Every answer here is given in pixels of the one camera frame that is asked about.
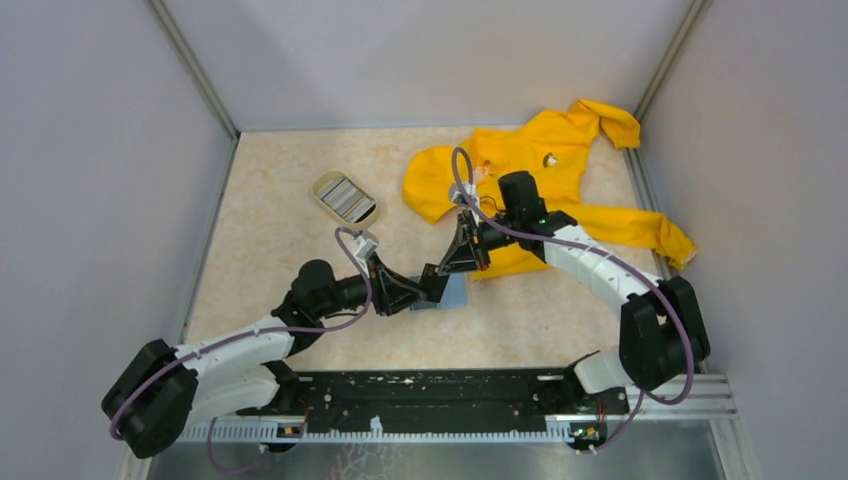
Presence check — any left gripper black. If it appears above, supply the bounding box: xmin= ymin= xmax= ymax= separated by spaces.
xmin=315 ymin=251 xmax=427 ymax=317

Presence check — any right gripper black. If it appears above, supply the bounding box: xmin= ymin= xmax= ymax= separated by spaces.
xmin=437 ymin=209 xmax=520 ymax=276

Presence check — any beige oval card tray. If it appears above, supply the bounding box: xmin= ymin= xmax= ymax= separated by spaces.
xmin=309 ymin=170 xmax=380 ymax=231

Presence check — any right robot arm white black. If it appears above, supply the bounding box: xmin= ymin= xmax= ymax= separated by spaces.
xmin=439 ymin=171 xmax=711 ymax=412

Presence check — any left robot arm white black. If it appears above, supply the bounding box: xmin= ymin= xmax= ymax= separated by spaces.
xmin=101 ymin=254 xmax=448 ymax=459

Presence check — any stack of cards in tray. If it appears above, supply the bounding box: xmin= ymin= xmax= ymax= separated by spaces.
xmin=317 ymin=176 xmax=377 ymax=224

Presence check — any yellow jacket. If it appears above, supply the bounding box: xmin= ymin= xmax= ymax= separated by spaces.
xmin=402 ymin=99 xmax=698 ymax=280

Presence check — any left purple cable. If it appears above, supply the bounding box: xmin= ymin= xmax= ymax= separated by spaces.
xmin=109 ymin=227 xmax=375 ymax=475

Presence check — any purple cable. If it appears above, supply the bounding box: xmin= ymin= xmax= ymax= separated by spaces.
xmin=109 ymin=227 xmax=375 ymax=475
xmin=451 ymin=146 xmax=697 ymax=455

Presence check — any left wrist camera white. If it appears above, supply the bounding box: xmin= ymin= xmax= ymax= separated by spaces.
xmin=353 ymin=231 xmax=379 ymax=263

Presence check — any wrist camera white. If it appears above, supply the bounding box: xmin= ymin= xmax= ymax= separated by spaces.
xmin=353 ymin=231 xmax=379 ymax=263
xmin=449 ymin=182 xmax=479 ymax=210

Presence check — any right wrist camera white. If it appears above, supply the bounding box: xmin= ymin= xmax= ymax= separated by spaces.
xmin=449 ymin=182 xmax=479 ymax=210

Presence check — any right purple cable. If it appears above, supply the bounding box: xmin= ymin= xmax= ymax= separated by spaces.
xmin=451 ymin=146 xmax=697 ymax=455

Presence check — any aluminium front rail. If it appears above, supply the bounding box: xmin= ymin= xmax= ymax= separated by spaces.
xmin=144 ymin=369 xmax=737 ymax=456

